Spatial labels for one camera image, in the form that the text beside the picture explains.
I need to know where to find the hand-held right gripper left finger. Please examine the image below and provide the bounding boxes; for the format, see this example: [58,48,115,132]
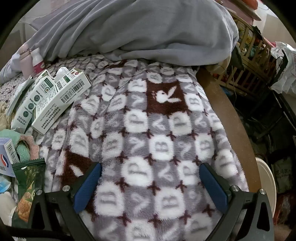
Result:
[13,162,102,241]

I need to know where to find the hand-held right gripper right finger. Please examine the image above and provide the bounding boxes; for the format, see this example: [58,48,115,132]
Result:
[199,163,275,241]

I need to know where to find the cream plastic bin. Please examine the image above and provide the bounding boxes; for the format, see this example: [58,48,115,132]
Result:
[255,157,277,217]

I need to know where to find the blue white packet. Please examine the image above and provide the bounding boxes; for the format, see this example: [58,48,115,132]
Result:
[0,180,12,193]

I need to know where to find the blue white medicine box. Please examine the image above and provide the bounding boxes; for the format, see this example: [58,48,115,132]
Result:
[0,137,20,178]

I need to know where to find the white box green emblems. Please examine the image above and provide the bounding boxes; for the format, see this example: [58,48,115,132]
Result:
[11,70,57,134]

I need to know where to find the green snack bag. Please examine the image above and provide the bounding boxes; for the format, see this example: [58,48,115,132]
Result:
[11,159,47,230]

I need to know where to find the printed fleece blanket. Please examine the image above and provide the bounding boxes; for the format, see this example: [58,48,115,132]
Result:
[0,54,250,241]

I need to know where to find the green shopping bag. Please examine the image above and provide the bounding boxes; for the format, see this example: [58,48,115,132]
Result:
[273,158,295,194]

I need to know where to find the red plastic bag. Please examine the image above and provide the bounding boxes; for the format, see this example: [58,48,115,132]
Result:
[275,193,296,226]

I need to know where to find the green pink knitted cloth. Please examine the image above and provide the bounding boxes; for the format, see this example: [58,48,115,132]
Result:
[0,128,40,163]

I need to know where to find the white box with barcode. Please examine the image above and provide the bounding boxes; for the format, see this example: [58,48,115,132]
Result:
[31,69,92,135]

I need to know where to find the white flat packet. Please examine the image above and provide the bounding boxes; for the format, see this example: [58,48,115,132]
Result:
[6,77,34,117]

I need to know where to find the white bottle pink label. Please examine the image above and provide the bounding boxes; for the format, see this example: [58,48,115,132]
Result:
[31,48,46,75]

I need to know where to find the wooden crib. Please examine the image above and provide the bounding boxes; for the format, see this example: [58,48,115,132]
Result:
[217,13,279,96]

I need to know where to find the grey duvet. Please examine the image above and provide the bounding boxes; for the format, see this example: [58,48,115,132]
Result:
[0,0,239,84]

